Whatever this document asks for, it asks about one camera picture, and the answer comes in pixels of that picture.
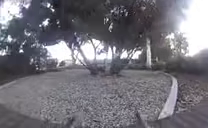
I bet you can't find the multi-trunk tree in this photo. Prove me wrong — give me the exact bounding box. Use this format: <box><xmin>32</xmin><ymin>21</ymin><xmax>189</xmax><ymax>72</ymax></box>
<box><xmin>41</xmin><ymin>0</ymin><xmax>150</xmax><ymax>76</ymax></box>

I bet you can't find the pale-trunk tree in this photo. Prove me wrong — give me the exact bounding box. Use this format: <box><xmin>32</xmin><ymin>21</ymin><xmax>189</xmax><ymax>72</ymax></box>
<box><xmin>131</xmin><ymin>0</ymin><xmax>193</xmax><ymax>70</ymax></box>

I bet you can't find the robot's own part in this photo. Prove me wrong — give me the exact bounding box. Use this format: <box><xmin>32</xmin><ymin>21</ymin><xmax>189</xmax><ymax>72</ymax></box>
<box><xmin>135</xmin><ymin>112</ymin><xmax>150</xmax><ymax>128</ymax></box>
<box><xmin>71</xmin><ymin>112</ymin><xmax>85</xmax><ymax>128</ymax></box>

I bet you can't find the pale concrete kerb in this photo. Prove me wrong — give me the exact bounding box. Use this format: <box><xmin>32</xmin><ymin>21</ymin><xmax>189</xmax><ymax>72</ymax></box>
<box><xmin>156</xmin><ymin>71</ymin><xmax>179</xmax><ymax>121</ymax></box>
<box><xmin>0</xmin><ymin>79</ymin><xmax>18</xmax><ymax>93</ymax></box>

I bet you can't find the dark bushy tree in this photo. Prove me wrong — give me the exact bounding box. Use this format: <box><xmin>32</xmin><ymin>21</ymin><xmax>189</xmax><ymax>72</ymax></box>
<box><xmin>0</xmin><ymin>19</ymin><xmax>51</xmax><ymax>81</ymax></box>

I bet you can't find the leaf litter ground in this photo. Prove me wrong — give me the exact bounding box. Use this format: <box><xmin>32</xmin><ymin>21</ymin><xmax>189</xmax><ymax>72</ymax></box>
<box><xmin>171</xmin><ymin>71</ymin><xmax>208</xmax><ymax>113</ymax></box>

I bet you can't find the dark hedge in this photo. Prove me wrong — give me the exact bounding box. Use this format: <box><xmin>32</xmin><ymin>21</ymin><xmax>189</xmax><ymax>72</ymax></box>
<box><xmin>165</xmin><ymin>48</ymin><xmax>208</xmax><ymax>76</ymax></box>

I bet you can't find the dark asphalt path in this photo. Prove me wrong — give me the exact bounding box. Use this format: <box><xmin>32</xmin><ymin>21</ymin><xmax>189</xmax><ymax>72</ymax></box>
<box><xmin>148</xmin><ymin>96</ymin><xmax>208</xmax><ymax>128</ymax></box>

